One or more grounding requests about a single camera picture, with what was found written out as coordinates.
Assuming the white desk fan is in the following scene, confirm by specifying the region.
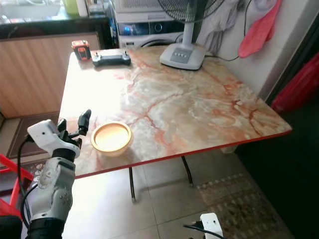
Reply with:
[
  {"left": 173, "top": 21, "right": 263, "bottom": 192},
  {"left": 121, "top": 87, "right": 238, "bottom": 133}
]
[{"left": 157, "top": 0, "right": 226, "bottom": 71}]

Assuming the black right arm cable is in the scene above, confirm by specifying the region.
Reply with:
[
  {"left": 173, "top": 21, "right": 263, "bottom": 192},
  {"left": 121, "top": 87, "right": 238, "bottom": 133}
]
[{"left": 183, "top": 224, "right": 222, "bottom": 239}]

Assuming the wooden cabinet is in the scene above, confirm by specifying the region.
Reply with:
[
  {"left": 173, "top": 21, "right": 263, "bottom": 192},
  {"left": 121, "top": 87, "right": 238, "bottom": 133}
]
[{"left": 0, "top": 32, "right": 103, "bottom": 119}]

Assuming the dark kitchen countertop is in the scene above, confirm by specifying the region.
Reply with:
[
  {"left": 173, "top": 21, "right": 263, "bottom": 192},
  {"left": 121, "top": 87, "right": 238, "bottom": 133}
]
[{"left": 0, "top": 15, "right": 113, "bottom": 39}]

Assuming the red plastic chair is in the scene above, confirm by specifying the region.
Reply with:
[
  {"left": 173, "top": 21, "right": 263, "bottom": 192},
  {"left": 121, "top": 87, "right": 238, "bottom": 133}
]
[{"left": 271, "top": 51, "right": 319, "bottom": 114}]

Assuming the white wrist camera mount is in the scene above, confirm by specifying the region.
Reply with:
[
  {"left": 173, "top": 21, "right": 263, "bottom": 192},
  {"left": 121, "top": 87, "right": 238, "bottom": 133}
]
[
  {"left": 199, "top": 213, "right": 224, "bottom": 239},
  {"left": 27, "top": 119, "right": 81, "bottom": 159}
]

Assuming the brown doormat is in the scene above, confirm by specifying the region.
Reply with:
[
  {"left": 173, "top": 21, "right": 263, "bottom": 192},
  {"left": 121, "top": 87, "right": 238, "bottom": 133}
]
[{"left": 5, "top": 114, "right": 61, "bottom": 159}]

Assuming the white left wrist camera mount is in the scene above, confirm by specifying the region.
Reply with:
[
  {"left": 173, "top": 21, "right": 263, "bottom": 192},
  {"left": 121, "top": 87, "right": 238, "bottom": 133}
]
[{"left": 27, "top": 119, "right": 81, "bottom": 159}]

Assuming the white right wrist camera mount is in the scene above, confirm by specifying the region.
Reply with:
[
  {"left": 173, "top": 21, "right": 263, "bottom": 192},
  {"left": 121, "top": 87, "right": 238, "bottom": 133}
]
[{"left": 199, "top": 213, "right": 224, "bottom": 239}]

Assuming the white hanging cloth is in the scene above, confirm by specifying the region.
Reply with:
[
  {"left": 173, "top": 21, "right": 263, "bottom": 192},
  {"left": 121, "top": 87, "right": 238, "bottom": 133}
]
[{"left": 197, "top": 0, "right": 275, "bottom": 55}]

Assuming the orange plastic bowl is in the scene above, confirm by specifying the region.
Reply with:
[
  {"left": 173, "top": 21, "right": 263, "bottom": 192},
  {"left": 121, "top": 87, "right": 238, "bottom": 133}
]
[{"left": 91, "top": 121, "right": 133, "bottom": 157}]

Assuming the black fan power cable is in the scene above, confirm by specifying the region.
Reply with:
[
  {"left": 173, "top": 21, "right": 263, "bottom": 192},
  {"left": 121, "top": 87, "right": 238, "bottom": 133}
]
[{"left": 204, "top": 0, "right": 255, "bottom": 62}]

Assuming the green cup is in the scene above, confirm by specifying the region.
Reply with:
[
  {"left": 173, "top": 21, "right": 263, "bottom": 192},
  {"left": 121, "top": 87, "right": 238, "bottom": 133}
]
[{"left": 62, "top": 0, "right": 80, "bottom": 15}]

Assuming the red hanging cloth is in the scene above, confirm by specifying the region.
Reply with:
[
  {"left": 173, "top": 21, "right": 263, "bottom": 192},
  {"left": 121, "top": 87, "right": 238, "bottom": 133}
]
[{"left": 238, "top": 0, "right": 283, "bottom": 58}]

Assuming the red plastic stool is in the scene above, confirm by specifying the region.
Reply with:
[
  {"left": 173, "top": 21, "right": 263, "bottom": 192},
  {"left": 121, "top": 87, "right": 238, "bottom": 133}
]
[{"left": 0, "top": 154, "right": 33, "bottom": 218}]

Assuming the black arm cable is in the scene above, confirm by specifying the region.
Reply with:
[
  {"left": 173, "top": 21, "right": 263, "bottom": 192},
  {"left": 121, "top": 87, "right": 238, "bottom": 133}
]
[
  {"left": 17, "top": 135, "right": 38, "bottom": 230},
  {"left": 183, "top": 224, "right": 222, "bottom": 239}
]

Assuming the patterned floor rug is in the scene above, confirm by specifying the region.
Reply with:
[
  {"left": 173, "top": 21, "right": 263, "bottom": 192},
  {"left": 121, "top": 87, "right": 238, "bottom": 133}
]
[{"left": 196, "top": 171, "right": 296, "bottom": 239}]

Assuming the black robot leg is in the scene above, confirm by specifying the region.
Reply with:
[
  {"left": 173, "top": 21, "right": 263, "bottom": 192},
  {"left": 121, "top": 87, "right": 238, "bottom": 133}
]
[{"left": 0, "top": 215, "right": 23, "bottom": 239}]

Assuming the black handheld remote controller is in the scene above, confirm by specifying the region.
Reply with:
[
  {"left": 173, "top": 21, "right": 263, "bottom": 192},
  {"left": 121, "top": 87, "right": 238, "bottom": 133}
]
[{"left": 92, "top": 50, "right": 132, "bottom": 67}]

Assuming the marble pattern folding table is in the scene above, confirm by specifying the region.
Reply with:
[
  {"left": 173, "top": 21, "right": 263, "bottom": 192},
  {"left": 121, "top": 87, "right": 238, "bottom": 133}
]
[{"left": 58, "top": 46, "right": 293, "bottom": 202}]

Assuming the white washing machine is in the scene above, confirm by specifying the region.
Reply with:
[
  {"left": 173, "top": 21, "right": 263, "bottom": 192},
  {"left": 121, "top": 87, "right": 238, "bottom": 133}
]
[{"left": 113, "top": 0, "right": 186, "bottom": 49}]

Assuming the orange and black battery pack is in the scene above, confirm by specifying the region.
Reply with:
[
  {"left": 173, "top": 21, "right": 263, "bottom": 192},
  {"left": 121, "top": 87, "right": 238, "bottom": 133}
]
[{"left": 72, "top": 40, "right": 91, "bottom": 61}]

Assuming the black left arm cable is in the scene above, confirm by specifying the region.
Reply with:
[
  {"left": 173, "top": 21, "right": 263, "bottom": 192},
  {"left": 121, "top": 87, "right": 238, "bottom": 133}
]
[{"left": 17, "top": 135, "right": 38, "bottom": 230}]

